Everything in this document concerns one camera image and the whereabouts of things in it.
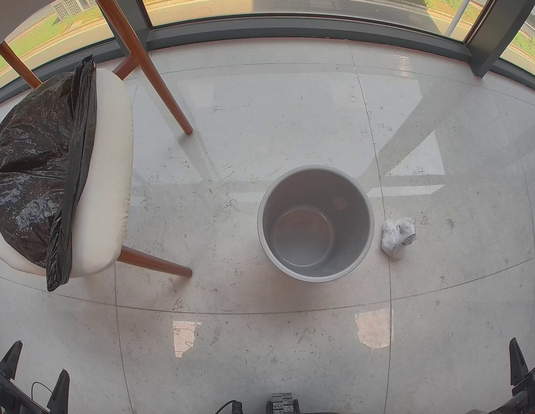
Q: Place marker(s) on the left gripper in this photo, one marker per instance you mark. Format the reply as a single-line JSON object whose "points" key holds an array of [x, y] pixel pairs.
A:
{"points": [[8, 397]]}

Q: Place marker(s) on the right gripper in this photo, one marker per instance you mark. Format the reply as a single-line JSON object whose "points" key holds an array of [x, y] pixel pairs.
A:
{"points": [[530, 397]]}

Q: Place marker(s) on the white cushioned wooden chair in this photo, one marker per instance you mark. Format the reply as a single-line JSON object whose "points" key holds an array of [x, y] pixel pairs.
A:
{"points": [[112, 166]]}

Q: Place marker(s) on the white paper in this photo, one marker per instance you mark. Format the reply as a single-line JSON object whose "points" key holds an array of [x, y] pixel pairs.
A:
{"points": [[397, 235]]}

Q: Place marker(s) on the black plastic bag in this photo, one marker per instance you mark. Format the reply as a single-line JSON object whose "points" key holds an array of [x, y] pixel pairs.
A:
{"points": [[30, 166]]}

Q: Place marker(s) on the window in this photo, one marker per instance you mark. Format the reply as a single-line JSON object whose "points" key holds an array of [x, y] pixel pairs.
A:
{"points": [[293, 11]]}

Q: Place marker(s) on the grey trash bin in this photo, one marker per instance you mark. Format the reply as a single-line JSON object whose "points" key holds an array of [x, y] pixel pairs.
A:
{"points": [[353, 218]]}

